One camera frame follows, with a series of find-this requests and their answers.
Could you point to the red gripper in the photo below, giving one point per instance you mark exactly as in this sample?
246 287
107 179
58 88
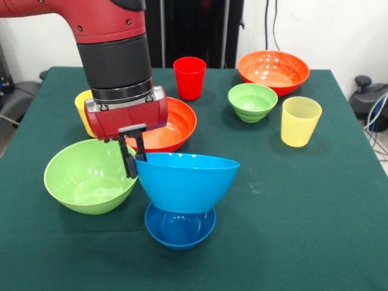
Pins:
130 116

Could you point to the dark green tablecloth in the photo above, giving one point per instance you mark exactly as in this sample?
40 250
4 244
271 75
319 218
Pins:
272 227

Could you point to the small dark blue bowl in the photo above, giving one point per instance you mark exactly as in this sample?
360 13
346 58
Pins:
179 230

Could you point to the small green bowl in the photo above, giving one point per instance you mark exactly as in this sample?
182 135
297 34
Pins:
251 103

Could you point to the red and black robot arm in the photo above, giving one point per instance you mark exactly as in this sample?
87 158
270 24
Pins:
115 54

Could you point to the black chair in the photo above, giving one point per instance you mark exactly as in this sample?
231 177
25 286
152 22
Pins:
21 97

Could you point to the large green bowl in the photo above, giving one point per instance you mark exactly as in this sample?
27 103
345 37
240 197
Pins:
82 182

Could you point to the orange bowl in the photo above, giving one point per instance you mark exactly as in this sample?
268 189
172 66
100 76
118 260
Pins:
272 75
179 127

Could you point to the red cup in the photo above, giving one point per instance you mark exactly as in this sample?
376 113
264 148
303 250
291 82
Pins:
189 82

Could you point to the black chair base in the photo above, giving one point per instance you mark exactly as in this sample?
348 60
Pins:
363 97

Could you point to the opaque yellow cup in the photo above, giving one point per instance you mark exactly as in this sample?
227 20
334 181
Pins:
79 104

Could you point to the translucent yellow cup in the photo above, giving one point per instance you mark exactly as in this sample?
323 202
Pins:
300 127

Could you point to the large light blue bowl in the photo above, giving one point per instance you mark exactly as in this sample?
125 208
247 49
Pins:
185 185

